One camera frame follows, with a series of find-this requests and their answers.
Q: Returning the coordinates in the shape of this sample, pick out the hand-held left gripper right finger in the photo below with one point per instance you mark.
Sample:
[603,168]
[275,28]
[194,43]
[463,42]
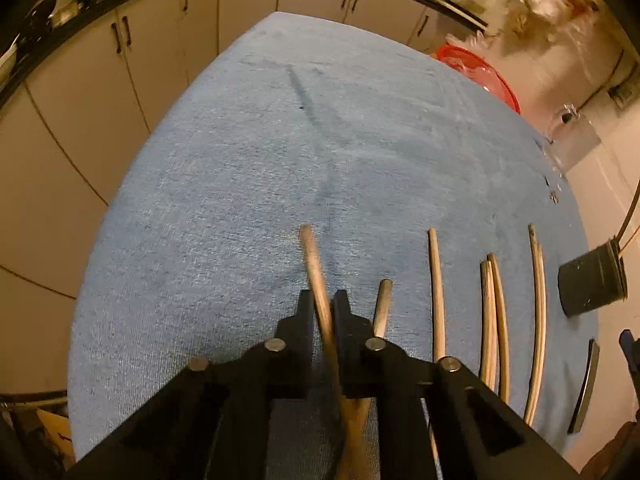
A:
[345,335]

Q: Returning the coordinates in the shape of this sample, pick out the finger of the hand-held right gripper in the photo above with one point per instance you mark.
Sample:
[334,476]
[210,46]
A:
[586,390]
[630,352]

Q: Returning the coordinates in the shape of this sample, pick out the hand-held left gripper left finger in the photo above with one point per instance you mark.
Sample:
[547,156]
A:
[306,330]

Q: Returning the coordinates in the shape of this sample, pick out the wooden chopstick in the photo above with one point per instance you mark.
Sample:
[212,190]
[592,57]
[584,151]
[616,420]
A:
[501,320]
[383,305]
[436,300]
[487,320]
[539,310]
[315,270]

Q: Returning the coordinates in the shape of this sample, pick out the black chopstick holder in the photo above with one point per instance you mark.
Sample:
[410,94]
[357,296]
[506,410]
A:
[590,282]

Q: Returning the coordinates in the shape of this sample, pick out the blue towel cloth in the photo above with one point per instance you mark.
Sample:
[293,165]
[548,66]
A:
[300,160]

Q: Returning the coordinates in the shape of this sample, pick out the clear glass cup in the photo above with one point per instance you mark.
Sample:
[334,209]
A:
[575,135]

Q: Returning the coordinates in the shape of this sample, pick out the cardboard box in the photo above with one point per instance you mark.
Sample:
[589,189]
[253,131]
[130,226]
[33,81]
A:
[52,430]

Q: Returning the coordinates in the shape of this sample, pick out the red plastic basin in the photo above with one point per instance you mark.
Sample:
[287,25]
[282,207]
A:
[480,67]

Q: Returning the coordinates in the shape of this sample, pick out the beige lower kitchen cabinets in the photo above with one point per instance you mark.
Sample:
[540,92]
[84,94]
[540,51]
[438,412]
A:
[75,110]

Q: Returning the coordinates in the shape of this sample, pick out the hanging plastic bag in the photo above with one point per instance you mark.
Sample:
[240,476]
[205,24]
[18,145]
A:
[545,0]

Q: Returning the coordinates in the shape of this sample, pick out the black kitchen countertop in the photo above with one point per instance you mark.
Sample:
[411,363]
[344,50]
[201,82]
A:
[30,71]

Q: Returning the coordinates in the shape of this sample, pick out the wall socket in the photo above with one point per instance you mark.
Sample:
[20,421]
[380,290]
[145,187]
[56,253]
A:
[622,94]

